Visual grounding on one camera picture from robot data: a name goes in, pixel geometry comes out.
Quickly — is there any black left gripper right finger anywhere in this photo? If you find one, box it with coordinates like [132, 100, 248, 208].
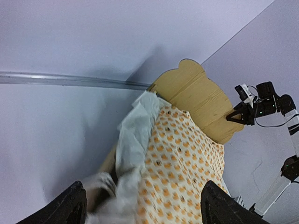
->
[200, 181, 268, 224]

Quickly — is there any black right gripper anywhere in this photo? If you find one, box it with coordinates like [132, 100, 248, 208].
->
[226, 82, 280, 126]

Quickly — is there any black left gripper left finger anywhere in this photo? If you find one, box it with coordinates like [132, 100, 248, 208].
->
[17, 181, 87, 224]

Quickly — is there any wooden pet bed frame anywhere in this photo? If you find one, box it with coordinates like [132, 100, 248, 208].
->
[86, 58, 245, 213]

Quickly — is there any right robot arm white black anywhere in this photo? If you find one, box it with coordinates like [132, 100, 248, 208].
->
[224, 82, 299, 223]

